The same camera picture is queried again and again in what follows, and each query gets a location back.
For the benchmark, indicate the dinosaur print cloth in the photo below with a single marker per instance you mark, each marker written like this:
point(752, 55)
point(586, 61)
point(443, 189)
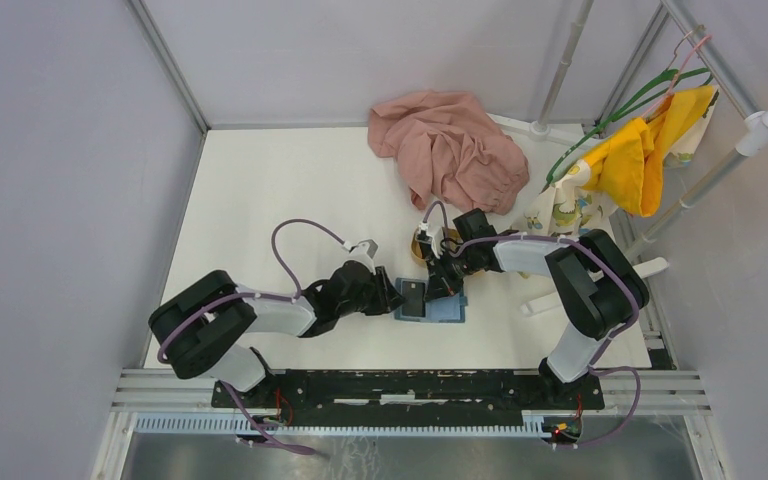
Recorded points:
point(565, 208)

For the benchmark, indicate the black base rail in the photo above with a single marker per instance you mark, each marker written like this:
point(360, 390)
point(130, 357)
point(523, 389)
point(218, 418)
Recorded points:
point(419, 398)

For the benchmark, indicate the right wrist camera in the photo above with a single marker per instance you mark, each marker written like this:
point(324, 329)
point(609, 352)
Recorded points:
point(428, 240)

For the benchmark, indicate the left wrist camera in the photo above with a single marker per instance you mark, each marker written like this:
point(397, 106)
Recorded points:
point(363, 253)

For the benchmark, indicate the pink crumpled cloth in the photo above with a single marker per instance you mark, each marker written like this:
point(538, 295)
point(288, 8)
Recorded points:
point(446, 147)

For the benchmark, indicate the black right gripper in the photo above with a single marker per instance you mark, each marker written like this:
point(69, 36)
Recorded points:
point(440, 284)

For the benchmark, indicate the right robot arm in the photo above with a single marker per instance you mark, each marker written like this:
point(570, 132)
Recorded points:
point(599, 290)

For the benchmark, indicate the green clothes hanger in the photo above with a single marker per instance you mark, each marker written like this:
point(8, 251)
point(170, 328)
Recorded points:
point(647, 94)

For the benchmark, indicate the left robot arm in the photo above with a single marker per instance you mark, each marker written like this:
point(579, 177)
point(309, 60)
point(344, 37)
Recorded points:
point(198, 330)

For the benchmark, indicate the dark grey credit card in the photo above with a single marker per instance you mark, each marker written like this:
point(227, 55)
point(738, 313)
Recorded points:
point(414, 306)

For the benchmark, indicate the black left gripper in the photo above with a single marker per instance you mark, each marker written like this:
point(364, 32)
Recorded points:
point(388, 297)

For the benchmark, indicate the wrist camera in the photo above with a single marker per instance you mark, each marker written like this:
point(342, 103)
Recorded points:
point(363, 253)
point(428, 240)

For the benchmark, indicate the white clothes rack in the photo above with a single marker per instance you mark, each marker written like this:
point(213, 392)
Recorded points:
point(755, 120)

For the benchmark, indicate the yellow garment on hanger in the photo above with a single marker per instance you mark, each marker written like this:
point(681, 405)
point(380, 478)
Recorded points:
point(629, 165)

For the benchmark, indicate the pink clothes hanger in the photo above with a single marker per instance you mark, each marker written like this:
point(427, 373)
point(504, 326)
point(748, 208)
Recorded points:
point(675, 78)

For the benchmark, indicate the yellow oval card tray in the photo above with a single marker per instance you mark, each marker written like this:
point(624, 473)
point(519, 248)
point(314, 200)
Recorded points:
point(444, 239)

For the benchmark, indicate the blue card holder wallet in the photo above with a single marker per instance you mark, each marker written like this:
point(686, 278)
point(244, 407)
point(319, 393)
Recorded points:
point(441, 311)

